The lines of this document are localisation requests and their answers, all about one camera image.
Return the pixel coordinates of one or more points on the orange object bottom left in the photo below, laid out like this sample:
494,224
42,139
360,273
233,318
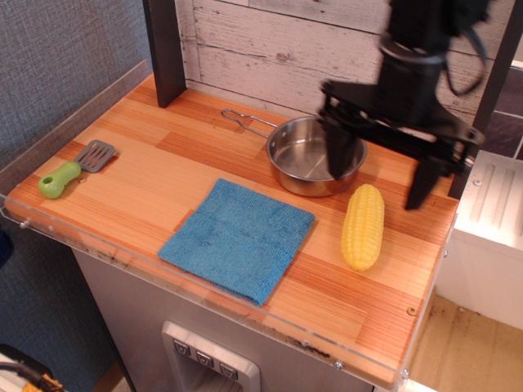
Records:
43,384

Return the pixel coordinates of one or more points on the blue folded cloth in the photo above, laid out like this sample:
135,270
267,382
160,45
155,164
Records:
239,240

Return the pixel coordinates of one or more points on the silver dispenser panel with buttons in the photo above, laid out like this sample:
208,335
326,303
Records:
199,364

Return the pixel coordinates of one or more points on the dark right shelf post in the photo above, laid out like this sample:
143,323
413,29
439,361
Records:
495,107

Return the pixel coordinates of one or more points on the clear acrylic edge guard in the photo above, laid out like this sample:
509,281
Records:
365,323

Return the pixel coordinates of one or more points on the green handled grey spatula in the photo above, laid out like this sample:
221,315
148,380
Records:
92,158

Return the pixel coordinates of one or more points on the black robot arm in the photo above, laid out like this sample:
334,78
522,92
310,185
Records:
431,25

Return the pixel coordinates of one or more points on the small steel saucepan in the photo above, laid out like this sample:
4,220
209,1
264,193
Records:
297,151

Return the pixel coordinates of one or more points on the yellow plastic corn cob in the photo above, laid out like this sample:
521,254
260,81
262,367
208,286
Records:
363,227

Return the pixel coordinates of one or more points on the grey toy fridge cabinet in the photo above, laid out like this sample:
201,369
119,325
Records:
135,309

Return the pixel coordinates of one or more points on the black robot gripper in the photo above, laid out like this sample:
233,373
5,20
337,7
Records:
400,112

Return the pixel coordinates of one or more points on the white toy sink unit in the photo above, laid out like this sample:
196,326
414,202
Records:
482,265

